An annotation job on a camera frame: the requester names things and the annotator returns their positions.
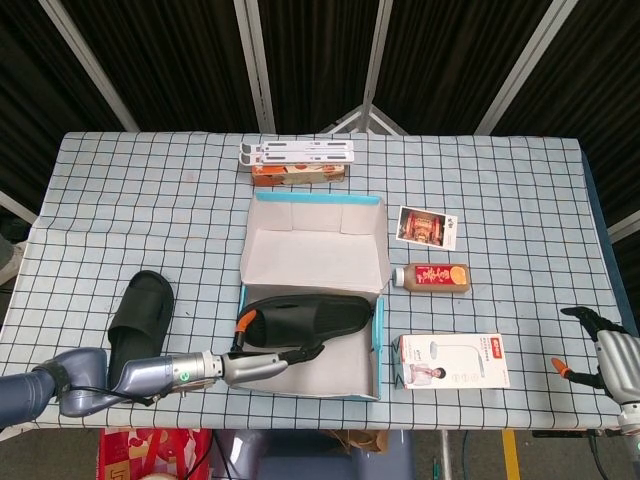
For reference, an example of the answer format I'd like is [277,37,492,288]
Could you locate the brown juice bottle red label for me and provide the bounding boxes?
[392,263,471,295]

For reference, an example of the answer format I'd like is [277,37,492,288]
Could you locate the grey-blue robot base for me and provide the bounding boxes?
[214,428,416,480]

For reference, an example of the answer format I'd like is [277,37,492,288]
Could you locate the temple photo postcard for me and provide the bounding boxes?
[397,205,459,250]

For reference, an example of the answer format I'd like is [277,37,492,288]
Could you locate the white metal frame post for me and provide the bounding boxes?
[362,0,401,134]
[232,0,277,134]
[474,0,581,135]
[38,0,141,133]

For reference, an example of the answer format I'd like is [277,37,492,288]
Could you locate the white desk lamp product box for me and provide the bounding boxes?
[391,333,511,390]

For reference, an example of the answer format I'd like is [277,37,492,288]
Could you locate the white triangular frame brace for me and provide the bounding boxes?
[324,104,409,135]

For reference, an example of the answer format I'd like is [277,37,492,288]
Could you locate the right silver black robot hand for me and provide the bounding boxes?
[551,305,640,401]

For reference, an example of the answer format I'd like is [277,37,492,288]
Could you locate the orange box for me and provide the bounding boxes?
[251,163,347,186]

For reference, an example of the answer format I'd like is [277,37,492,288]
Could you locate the brown paper bag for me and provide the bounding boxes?
[319,428,390,455]

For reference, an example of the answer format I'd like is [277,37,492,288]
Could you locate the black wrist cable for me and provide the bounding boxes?
[74,387,169,407]

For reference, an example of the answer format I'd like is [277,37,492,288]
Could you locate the white folding laptop stand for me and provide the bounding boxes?
[238,139,356,166]

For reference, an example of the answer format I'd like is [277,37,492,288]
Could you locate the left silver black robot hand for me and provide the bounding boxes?
[219,308,326,390]

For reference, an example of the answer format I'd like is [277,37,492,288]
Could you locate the blue checkered tablecloth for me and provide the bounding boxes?
[0,131,640,435]

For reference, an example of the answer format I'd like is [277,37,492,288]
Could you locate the light blue cardboard shoe box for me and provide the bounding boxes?
[227,192,392,402]

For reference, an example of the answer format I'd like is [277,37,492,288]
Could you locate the black rubber slipper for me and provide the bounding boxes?
[235,294,375,350]
[106,269,176,387]

